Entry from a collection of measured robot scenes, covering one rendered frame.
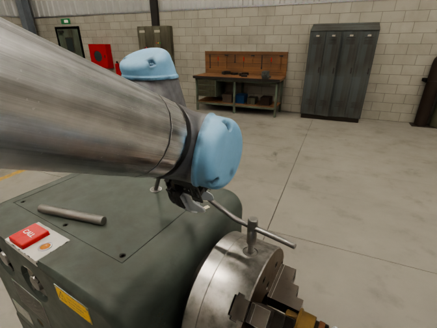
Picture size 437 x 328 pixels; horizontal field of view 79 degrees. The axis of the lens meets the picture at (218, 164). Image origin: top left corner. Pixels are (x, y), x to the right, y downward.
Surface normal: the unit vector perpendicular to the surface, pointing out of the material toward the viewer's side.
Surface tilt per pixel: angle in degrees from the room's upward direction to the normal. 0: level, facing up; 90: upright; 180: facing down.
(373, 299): 0
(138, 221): 0
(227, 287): 32
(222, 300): 41
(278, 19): 90
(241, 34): 90
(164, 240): 0
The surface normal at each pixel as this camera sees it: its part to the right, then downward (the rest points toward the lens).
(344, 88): -0.40, 0.39
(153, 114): 0.87, -0.22
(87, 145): 0.65, 0.64
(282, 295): -0.09, -0.83
